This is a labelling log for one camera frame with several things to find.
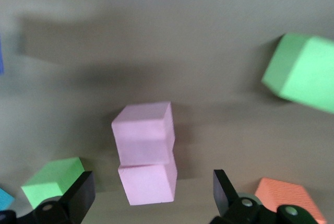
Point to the teal foam cube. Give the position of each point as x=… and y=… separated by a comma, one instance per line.
x=5, y=199

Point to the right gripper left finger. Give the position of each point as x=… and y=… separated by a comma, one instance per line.
x=75, y=200

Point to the orange foam cube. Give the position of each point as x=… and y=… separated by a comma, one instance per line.
x=284, y=195

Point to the green foam cube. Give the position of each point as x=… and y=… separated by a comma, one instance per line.
x=302, y=72
x=49, y=179

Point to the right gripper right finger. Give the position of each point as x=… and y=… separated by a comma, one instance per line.
x=227, y=200

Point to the brown table cover sheet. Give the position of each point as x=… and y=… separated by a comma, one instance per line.
x=182, y=12

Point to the purple foam cube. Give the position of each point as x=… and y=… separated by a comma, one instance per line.
x=1, y=54

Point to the pink foam cube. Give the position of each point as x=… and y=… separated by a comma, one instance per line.
x=147, y=184
x=142, y=135

